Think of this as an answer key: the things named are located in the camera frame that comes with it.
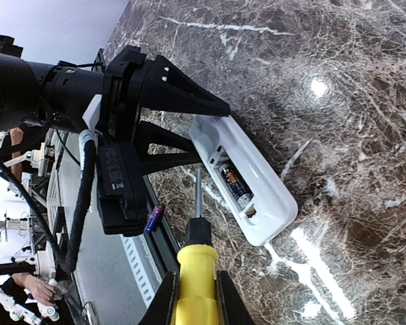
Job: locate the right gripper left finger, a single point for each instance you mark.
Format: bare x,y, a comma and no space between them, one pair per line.
162,308

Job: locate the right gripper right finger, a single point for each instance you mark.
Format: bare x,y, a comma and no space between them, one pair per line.
231,308

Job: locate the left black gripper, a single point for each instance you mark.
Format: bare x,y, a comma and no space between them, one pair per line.
157,85

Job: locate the yellow handled screwdriver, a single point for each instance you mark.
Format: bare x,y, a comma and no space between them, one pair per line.
196,302

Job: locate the blue battery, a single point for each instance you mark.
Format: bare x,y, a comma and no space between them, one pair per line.
154,218

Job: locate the white remote control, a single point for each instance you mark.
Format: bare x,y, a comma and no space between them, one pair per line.
272,209

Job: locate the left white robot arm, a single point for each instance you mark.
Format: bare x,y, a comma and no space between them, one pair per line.
57,96

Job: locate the white slotted cable duct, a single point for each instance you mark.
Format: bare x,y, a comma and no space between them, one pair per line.
138,269

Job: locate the black front table rail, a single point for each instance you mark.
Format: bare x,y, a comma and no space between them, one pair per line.
161,248

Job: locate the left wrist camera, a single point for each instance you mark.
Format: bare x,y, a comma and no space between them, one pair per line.
122,194

